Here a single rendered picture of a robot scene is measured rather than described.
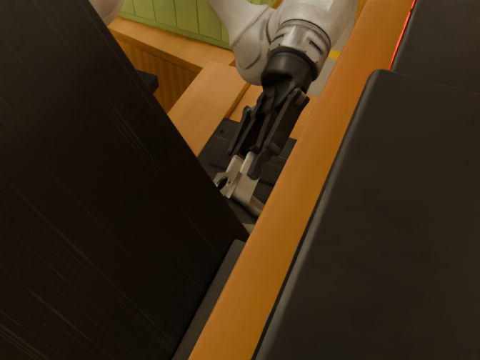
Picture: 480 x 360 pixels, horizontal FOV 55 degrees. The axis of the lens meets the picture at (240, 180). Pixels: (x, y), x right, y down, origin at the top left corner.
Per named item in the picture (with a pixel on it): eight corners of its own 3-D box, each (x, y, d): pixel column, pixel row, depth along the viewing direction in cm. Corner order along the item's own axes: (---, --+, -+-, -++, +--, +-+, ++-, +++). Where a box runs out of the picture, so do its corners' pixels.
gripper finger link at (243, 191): (263, 163, 66) (266, 162, 65) (244, 206, 63) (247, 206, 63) (248, 151, 65) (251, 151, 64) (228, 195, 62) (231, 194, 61)
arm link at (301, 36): (303, 11, 69) (289, 41, 66) (342, 51, 73) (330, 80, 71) (266, 31, 76) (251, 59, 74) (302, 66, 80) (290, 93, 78)
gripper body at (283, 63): (257, 61, 74) (234, 107, 71) (293, 43, 67) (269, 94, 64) (288, 89, 77) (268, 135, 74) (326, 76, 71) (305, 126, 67)
